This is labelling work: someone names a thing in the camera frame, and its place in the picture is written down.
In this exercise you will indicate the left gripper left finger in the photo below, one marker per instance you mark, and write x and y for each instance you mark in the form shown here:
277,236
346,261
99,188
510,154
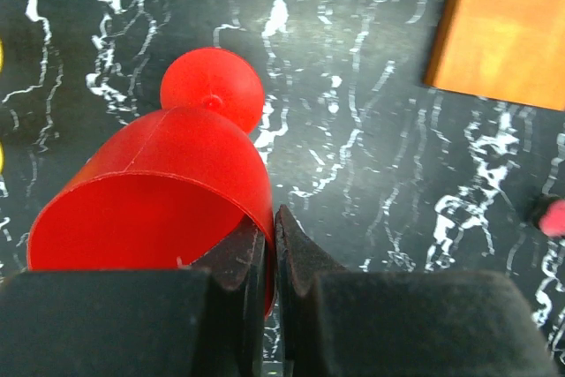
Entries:
204,320

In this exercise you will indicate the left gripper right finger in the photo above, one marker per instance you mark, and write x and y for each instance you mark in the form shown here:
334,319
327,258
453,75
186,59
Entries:
336,322

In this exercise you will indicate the red wine glass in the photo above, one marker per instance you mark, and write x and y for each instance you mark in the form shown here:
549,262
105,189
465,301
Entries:
170,185

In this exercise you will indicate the yellow-base amber wine glass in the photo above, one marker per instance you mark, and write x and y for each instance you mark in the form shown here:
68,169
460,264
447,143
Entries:
1,56

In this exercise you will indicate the red bow hair clip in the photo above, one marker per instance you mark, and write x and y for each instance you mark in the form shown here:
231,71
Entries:
547,215

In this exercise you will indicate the gold wire wine glass rack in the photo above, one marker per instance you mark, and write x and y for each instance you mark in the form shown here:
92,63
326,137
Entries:
507,50

